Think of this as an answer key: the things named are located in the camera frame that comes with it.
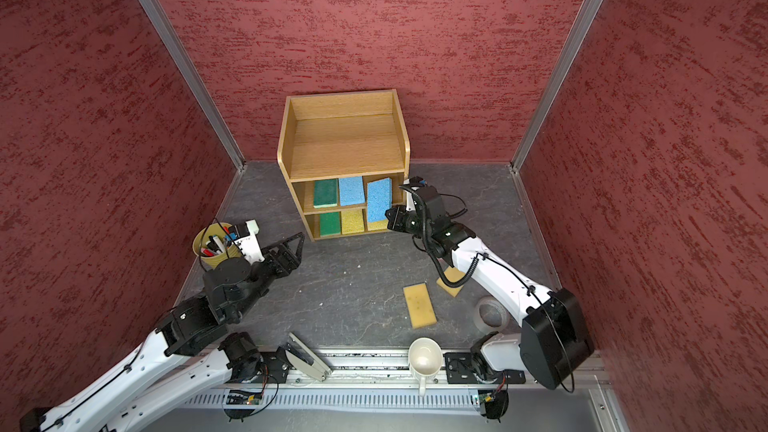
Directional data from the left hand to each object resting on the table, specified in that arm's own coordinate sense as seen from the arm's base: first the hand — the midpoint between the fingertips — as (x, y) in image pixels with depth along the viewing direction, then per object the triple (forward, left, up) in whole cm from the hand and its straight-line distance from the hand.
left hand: (297, 245), depth 70 cm
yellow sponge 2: (+21, -9, -22) cm, 32 cm away
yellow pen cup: (+11, +29, -11) cm, 33 cm away
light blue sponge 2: (+23, -10, -6) cm, 26 cm away
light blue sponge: (+17, -19, -3) cm, 25 cm away
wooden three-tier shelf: (+23, -9, +7) cm, 26 cm away
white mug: (-20, -32, -22) cm, 44 cm away
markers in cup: (+8, +30, -15) cm, 34 cm away
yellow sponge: (+19, -18, -20) cm, 33 cm away
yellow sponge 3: (-6, -31, -22) cm, 39 cm away
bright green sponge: (+19, -2, -20) cm, 28 cm away
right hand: (+11, -20, -4) cm, 23 cm away
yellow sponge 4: (+4, -42, -25) cm, 50 cm away
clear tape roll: (-9, -52, -24) cm, 58 cm away
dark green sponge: (+21, -2, -6) cm, 22 cm away
